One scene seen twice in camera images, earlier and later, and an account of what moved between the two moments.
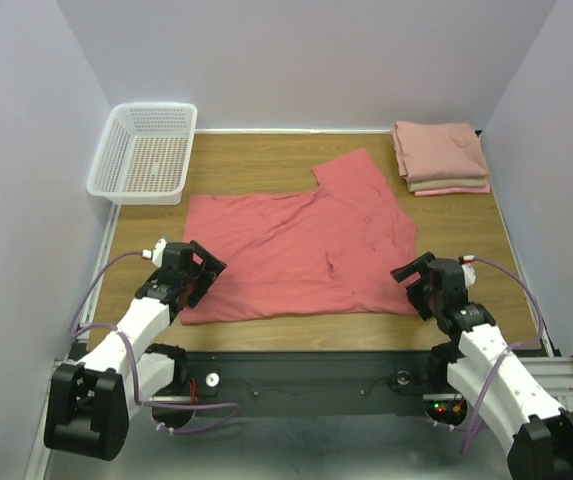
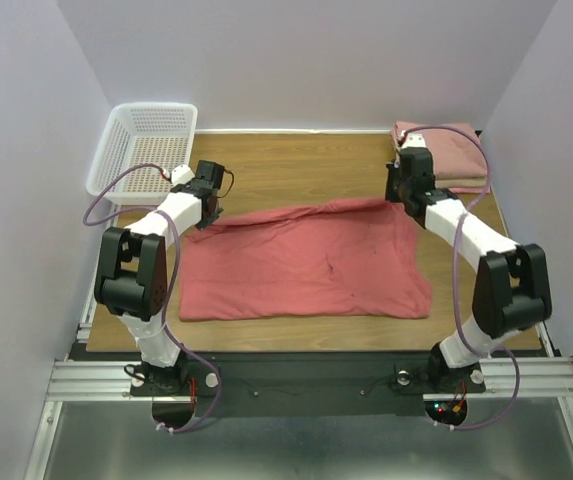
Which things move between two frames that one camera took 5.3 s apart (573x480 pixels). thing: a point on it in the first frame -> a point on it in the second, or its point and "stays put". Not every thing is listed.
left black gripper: [198, 275] -> [211, 213]
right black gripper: [420, 288] -> [392, 185]
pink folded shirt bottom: [481, 190] stays put
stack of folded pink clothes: [435, 151] stays put
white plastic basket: [144, 155] stays put
